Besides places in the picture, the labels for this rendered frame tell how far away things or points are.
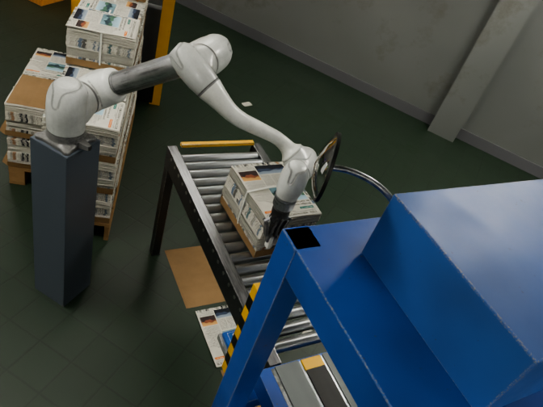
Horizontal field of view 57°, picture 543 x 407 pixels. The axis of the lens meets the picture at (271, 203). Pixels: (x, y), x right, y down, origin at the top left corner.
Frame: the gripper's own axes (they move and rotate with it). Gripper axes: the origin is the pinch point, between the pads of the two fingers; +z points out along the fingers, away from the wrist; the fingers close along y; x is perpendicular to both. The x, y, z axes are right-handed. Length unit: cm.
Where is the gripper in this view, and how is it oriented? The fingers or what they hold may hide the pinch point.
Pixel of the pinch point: (269, 241)
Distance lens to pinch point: 214.3
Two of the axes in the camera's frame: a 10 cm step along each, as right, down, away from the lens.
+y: -8.7, 0.8, -4.8
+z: -2.7, 7.4, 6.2
